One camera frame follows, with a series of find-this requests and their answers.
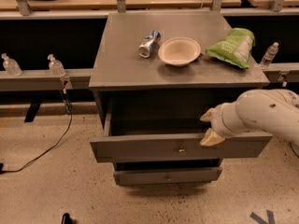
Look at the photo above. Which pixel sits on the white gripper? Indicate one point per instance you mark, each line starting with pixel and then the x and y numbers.
pixel 220 120

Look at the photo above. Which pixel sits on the grey top drawer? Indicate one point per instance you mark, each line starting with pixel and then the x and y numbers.
pixel 176 136

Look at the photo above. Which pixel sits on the grey drawer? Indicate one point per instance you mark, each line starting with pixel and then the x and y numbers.
pixel 176 136
pixel 146 177

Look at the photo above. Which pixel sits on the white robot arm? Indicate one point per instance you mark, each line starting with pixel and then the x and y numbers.
pixel 272 111

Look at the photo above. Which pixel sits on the grey lower drawer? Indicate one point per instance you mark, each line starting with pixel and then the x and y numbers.
pixel 146 177

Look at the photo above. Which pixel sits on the grey wooden cabinet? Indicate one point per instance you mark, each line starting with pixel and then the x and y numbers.
pixel 126 81

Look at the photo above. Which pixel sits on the white paper bowl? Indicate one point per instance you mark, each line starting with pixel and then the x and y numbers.
pixel 179 51

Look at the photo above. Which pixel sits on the green chip bag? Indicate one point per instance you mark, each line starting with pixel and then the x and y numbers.
pixel 235 48

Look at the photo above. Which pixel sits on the clear bottle right side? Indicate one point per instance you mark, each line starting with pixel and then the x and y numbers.
pixel 269 55

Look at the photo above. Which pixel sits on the crushed blue soda can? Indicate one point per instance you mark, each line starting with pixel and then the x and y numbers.
pixel 147 45

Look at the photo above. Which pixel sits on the clear bottle far left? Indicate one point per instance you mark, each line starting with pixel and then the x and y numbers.
pixel 10 65

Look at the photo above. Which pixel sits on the clear bottle on rail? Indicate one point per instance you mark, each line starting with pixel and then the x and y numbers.
pixel 55 66

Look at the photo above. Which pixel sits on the grey metal rail left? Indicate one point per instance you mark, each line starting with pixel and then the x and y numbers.
pixel 43 80

